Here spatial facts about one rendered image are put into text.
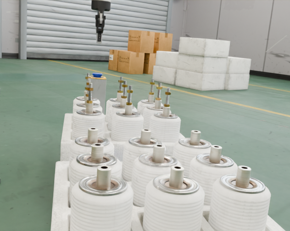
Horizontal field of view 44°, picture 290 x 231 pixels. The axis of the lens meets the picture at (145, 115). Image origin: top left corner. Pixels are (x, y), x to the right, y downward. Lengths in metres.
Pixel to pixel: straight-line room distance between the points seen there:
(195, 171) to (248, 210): 0.15
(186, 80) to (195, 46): 0.38
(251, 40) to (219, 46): 3.18
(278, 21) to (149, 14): 2.52
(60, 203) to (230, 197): 0.30
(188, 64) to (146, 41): 1.26
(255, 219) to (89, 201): 0.27
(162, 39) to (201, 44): 1.54
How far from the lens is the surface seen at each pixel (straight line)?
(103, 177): 0.56
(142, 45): 5.08
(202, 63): 3.85
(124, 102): 1.20
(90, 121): 1.04
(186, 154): 0.81
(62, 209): 0.66
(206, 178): 0.71
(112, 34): 7.14
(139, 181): 0.68
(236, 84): 4.27
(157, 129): 1.09
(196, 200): 0.57
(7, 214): 1.05
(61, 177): 0.79
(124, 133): 1.07
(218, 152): 0.73
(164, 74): 4.26
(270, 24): 6.96
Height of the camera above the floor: 0.48
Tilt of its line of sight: 12 degrees down
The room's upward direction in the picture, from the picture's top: 5 degrees clockwise
